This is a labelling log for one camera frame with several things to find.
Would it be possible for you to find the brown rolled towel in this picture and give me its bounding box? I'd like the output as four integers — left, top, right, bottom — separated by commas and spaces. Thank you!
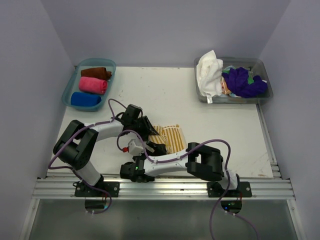
80, 67, 112, 81

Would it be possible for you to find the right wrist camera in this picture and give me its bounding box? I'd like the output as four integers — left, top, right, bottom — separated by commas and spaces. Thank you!
122, 139, 144, 157

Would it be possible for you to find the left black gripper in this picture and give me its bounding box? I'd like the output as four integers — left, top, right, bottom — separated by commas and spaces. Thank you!
131, 115, 159, 141

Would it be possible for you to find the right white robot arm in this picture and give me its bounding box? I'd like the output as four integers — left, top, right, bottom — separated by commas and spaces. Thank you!
120, 140, 241, 197

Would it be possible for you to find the grey plastic bin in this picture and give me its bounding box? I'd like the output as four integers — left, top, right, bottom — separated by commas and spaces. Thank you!
193, 57, 275, 105

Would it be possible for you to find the peach patterned cloth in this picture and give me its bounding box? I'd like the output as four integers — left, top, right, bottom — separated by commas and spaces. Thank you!
220, 76, 237, 98

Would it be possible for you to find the aluminium mounting rail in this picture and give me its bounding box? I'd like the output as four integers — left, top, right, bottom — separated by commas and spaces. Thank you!
32, 172, 295, 200

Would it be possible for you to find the teal plastic tray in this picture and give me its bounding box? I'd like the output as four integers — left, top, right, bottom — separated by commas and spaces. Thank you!
61, 58, 117, 112

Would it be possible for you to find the purple towel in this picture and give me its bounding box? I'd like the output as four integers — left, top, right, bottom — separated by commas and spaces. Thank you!
222, 67, 268, 98

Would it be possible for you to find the blue towel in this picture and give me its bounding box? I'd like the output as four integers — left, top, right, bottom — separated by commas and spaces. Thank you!
70, 92, 102, 107

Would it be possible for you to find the yellow white striped towel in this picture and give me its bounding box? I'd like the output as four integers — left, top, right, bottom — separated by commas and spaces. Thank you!
148, 124, 187, 154

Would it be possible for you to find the pink rolled towel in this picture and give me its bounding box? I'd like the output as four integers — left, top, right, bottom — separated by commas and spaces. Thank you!
78, 76, 108, 95

